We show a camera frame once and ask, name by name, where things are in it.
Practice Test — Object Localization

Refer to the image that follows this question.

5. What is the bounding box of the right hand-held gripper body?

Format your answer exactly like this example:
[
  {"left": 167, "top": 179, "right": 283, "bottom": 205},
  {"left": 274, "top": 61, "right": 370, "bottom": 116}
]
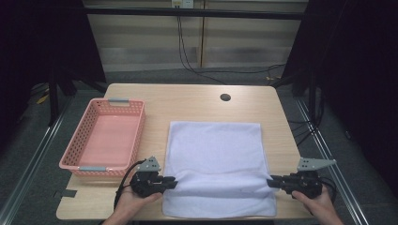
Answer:
[{"left": 290, "top": 157, "right": 337, "bottom": 200}]

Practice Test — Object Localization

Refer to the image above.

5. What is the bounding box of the white towel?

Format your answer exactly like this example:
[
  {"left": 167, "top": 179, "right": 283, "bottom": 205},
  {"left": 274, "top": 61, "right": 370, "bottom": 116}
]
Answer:
[{"left": 161, "top": 121, "right": 278, "bottom": 219}]

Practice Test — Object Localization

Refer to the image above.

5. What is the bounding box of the black curtain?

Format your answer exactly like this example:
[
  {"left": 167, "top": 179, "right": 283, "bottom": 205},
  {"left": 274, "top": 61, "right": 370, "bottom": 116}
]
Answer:
[
  {"left": 281, "top": 0, "right": 398, "bottom": 198},
  {"left": 0, "top": 0, "right": 107, "bottom": 95}
]

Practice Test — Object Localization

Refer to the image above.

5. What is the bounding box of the pink perforated plastic basket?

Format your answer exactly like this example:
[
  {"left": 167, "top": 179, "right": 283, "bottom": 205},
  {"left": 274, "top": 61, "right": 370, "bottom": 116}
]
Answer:
[{"left": 58, "top": 97, "right": 146, "bottom": 178}]

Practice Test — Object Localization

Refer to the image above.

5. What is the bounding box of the black metal stand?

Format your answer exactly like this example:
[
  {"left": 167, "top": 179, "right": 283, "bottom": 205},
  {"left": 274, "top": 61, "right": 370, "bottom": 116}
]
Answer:
[{"left": 46, "top": 71, "right": 109, "bottom": 126}]

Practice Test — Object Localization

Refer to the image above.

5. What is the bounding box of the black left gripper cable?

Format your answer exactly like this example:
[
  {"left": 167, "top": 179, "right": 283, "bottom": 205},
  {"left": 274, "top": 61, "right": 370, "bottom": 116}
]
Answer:
[{"left": 113, "top": 158, "right": 147, "bottom": 209}]

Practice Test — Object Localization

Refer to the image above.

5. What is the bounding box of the person's right hand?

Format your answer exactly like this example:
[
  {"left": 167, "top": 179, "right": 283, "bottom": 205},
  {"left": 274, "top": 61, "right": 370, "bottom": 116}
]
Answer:
[{"left": 291, "top": 186, "right": 338, "bottom": 220}]

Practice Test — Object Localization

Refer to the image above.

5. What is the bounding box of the black horizontal bar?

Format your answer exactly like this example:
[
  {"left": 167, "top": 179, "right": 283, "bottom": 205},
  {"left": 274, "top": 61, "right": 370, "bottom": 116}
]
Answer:
[{"left": 84, "top": 7, "right": 304, "bottom": 21}]

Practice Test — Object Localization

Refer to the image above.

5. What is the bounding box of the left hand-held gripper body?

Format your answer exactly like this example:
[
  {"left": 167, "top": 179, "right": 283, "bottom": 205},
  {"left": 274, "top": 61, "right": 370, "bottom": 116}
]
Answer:
[{"left": 130, "top": 156, "right": 163, "bottom": 199}]

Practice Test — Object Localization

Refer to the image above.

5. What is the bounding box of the white wall socket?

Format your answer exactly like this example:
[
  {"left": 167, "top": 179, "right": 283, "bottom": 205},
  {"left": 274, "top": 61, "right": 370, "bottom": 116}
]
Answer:
[{"left": 171, "top": 0, "right": 195, "bottom": 9}]

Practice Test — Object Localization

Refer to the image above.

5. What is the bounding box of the person's left hand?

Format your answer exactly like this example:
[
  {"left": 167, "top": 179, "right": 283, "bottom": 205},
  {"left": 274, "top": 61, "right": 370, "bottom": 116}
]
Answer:
[{"left": 113, "top": 187, "right": 163, "bottom": 221}]

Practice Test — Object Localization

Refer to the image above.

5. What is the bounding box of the black hanging wall cable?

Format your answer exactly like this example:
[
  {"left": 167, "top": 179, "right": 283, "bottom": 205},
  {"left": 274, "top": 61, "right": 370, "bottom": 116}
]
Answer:
[{"left": 176, "top": 7, "right": 228, "bottom": 85}]

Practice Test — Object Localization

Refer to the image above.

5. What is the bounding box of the dark tape piece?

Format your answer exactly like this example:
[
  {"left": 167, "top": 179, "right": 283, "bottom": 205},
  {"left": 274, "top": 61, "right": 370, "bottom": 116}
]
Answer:
[{"left": 53, "top": 188, "right": 78, "bottom": 199}]

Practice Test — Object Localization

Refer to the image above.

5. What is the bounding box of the black cable bundle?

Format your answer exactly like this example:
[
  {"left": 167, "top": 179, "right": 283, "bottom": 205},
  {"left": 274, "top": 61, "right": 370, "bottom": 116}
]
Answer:
[{"left": 287, "top": 118, "right": 324, "bottom": 147}]

